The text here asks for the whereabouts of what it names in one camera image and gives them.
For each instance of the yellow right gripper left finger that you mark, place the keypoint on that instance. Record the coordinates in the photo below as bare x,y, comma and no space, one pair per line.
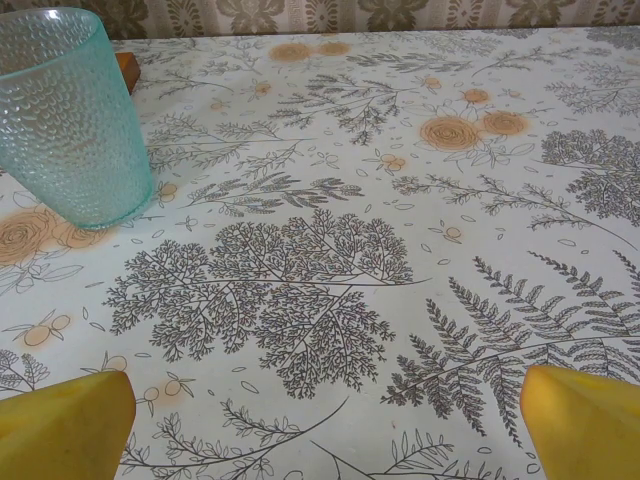
65,430

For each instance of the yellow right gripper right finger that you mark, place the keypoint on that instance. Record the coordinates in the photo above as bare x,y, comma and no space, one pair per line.
590,430

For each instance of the teal textured plastic cup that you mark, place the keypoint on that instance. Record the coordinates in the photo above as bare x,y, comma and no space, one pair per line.
70,125

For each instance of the floral fern print tablecloth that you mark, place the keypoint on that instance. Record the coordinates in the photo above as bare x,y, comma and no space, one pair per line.
350,200

